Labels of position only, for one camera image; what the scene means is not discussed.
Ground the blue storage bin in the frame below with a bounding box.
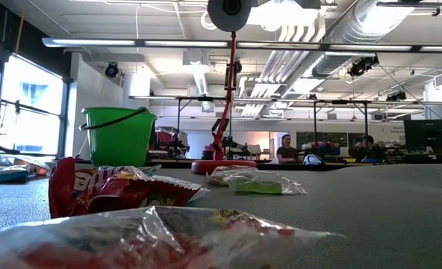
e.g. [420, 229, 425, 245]
[306, 140, 341, 157]

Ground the black hanging camera rig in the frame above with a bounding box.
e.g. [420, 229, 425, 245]
[346, 55, 380, 78]
[386, 90, 408, 102]

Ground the overhead light bar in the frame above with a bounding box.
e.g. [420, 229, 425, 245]
[41, 36, 442, 53]

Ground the white blue ball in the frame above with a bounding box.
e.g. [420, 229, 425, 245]
[302, 153, 325, 167]

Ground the silver ventilation duct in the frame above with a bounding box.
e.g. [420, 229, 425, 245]
[310, 0, 416, 78]

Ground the black monitor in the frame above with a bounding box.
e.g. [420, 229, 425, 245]
[402, 118, 442, 149]

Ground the white chair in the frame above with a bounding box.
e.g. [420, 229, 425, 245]
[247, 143, 262, 160]

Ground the green plastic bucket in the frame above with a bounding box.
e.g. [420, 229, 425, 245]
[78, 106, 158, 169]

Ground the black round ceiling device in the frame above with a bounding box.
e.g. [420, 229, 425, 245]
[104, 61, 120, 79]

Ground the yellow hanging strap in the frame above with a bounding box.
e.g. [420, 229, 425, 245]
[14, 10, 25, 55]

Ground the person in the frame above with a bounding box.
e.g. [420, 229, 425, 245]
[276, 133, 299, 164]
[355, 134, 381, 162]

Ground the black table mat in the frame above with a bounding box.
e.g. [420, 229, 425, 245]
[0, 161, 442, 269]

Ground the red desk lamp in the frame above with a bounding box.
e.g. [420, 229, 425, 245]
[190, 0, 258, 176]

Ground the red candy packet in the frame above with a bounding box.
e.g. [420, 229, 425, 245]
[48, 155, 192, 220]

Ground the clear green candy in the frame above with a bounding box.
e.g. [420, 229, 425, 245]
[224, 170, 308, 196]

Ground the red background machine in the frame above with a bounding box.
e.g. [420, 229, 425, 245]
[152, 126, 188, 154]

